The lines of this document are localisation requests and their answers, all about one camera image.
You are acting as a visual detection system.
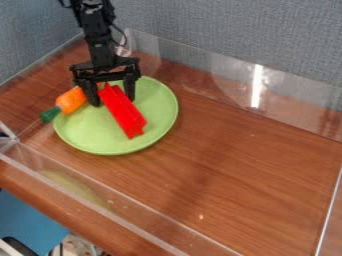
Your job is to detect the clear acrylic enclosure wall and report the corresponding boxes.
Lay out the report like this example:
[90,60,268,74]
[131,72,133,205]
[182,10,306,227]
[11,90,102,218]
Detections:
[0,31,342,256]

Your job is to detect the red star-shaped bar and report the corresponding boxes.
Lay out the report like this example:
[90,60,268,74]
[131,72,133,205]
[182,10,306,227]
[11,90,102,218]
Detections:
[98,83,147,139]

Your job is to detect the blue box under table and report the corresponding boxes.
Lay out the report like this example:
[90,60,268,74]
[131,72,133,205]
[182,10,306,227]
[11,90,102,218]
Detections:
[0,190,70,256]

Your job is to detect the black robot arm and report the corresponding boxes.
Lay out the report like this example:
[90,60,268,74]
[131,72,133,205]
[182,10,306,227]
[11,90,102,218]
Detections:
[59,0,142,107]

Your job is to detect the orange toy carrot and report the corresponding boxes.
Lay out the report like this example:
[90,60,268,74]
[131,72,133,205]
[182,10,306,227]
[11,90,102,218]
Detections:
[41,87,87,123]

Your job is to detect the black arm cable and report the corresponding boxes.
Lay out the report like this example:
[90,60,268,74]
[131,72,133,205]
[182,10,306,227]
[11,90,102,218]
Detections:
[110,23,130,48]

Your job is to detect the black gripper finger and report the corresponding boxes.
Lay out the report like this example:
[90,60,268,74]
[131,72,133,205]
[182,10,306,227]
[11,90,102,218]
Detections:
[81,79,101,107]
[123,74,137,101]

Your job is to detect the green plate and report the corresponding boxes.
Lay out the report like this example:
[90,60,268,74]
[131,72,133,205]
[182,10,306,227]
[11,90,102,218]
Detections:
[53,76,179,155]

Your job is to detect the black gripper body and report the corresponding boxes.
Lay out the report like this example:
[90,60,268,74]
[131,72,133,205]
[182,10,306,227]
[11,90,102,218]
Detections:
[69,39,143,88]

